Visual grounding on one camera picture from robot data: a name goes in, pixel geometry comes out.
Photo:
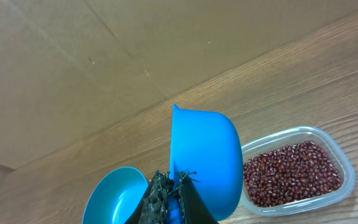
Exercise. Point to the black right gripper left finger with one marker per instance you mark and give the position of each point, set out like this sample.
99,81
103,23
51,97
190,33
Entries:
153,206

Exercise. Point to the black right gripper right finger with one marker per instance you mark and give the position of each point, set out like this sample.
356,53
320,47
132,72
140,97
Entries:
191,206

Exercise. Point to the teal metal bowl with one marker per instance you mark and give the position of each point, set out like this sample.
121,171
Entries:
115,197

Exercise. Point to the clear plastic container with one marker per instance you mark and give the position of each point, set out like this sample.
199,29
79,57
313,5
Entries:
293,136

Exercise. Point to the red beans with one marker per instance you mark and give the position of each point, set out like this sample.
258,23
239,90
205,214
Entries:
290,173

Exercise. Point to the blue plastic measuring scoop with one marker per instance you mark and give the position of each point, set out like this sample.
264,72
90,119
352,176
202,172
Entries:
207,143

